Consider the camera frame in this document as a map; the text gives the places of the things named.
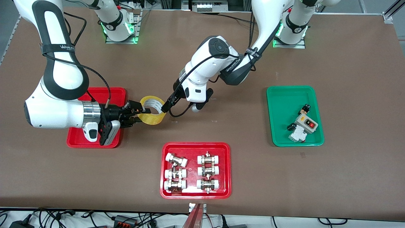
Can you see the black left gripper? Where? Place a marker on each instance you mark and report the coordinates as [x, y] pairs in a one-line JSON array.
[[175, 95]]

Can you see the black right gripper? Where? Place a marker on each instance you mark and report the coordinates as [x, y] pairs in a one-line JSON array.
[[113, 113]]

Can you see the yellow clear packing tape roll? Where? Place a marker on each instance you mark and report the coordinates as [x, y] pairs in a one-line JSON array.
[[155, 120]]

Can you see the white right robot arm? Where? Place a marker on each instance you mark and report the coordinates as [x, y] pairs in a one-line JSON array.
[[53, 110]]

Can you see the red plastic tray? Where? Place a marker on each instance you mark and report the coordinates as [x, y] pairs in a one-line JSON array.
[[193, 148], [118, 95]]

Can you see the green plastic tray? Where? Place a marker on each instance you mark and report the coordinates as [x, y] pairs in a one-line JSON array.
[[281, 126]]

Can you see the white metal pipe fitting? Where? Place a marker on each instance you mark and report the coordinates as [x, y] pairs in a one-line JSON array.
[[175, 173], [208, 159], [176, 160], [175, 185], [208, 184], [208, 171]]

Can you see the grey power strip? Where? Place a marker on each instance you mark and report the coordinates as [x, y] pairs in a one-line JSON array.
[[208, 6]]

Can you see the black connector box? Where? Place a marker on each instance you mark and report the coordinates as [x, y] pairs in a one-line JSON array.
[[125, 221]]

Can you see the white circuit breaker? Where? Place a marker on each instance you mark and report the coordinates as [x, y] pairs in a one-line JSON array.
[[298, 135]]

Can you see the black power adapter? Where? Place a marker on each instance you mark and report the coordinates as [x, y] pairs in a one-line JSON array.
[[22, 224]]

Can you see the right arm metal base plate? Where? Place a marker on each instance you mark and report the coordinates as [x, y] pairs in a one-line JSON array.
[[136, 28]]

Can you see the aluminium camera pole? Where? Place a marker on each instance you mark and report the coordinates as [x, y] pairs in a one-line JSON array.
[[194, 218]]

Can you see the black push button switch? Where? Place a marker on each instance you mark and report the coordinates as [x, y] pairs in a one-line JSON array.
[[304, 109]]

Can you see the grey on-off switch box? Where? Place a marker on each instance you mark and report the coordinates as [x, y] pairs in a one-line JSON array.
[[305, 123]]

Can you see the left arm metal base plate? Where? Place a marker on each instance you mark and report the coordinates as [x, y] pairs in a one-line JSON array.
[[299, 46]]

